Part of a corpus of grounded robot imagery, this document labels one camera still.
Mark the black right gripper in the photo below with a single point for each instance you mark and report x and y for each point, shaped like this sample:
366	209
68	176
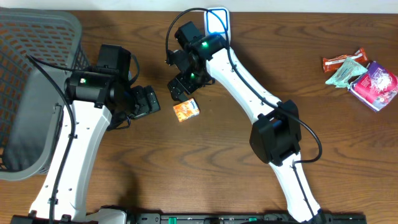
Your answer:
181	77

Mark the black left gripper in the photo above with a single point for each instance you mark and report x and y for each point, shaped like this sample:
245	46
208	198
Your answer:
147	101

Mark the orange tissue pack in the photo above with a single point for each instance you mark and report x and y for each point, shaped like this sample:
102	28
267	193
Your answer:
186	110

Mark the red chocolate bar wrapper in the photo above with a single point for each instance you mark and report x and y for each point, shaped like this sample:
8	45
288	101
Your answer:
333	64

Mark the green wet wipes pack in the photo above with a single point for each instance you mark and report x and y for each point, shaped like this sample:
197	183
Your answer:
349	69

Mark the purple snack packet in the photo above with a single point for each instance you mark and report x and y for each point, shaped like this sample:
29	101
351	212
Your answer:
376	88

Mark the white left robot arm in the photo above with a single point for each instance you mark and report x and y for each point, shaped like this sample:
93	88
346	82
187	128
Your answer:
96	99

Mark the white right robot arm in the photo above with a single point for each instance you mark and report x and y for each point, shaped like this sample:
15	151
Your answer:
275	134

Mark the white barcode scanner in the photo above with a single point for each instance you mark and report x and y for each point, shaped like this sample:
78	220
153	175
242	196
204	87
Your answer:
217	21

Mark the grey plastic basket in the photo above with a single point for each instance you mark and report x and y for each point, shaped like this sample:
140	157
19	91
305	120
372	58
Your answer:
31	108

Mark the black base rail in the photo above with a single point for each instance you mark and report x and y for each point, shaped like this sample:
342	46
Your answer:
217	218

